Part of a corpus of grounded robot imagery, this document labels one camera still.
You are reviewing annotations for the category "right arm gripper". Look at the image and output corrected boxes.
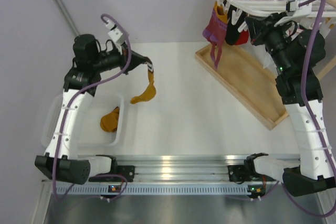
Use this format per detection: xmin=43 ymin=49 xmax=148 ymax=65
xmin=245 ymin=11 xmax=292 ymax=73

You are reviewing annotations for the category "white plastic clip hanger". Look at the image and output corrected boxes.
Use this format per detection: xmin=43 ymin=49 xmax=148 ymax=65
xmin=218 ymin=0 xmax=335 ymax=36

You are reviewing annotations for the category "mustard sock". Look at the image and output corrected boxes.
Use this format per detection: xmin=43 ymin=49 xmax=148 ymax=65
xmin=130 ymin=63 xmax=156 ymax=104
xmin=100 ymin=106 xmax=120 ymax=133

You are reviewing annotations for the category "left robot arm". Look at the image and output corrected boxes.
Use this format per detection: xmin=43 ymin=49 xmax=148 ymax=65
xmin=35 ymin=34 xmax=154 ymax=185

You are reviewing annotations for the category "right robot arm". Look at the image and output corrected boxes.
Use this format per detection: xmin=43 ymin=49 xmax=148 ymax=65
xmin=244 ymin=12 xmax=335 ymax=197

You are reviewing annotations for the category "red hanging sock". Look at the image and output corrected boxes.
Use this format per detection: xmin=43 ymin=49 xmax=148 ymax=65
xmin=235 ymin=30 xmax=249 ymax=45

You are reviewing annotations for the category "black hanging sock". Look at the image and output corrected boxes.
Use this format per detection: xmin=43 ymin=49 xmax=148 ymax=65
xmin=225 ymin=5 xmax=247 ymax=46

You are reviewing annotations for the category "wooden tray base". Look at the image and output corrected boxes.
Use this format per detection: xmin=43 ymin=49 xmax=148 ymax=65
xmin=195 ymin=44 xmax=288 ymax=130

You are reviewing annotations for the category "purple striped sock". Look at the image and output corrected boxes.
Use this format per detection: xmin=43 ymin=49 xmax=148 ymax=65
xmin=202 ymin=1 xmax=228 ymax=69

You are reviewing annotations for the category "white plastic basket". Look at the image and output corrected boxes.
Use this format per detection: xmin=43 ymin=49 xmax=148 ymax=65
xmin=40 ymin=93 xmax=125 ymax=147

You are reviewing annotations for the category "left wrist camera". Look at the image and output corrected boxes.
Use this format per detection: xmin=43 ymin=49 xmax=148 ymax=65
xmin=106 ymin=21 xmax=128 ymax=46

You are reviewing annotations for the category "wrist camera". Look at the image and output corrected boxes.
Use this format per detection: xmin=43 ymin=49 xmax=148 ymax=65
xmin=286 ymin=0 xmax=312 ymax=18
xmin=106 ymin=21 xmax=128 ymax=46

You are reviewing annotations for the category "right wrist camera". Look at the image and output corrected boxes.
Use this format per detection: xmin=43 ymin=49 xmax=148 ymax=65
xmin=286 ymin=0 xmax=312 ymax=18

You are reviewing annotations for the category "aluminium mounting rail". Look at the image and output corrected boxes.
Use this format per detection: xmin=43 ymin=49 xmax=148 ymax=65
xmin=41 ymin=154 xmax=308 ymax=196

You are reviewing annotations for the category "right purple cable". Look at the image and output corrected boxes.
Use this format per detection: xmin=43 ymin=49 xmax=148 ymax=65
xmin=280 ymin=0 xmax=336 ymax=219

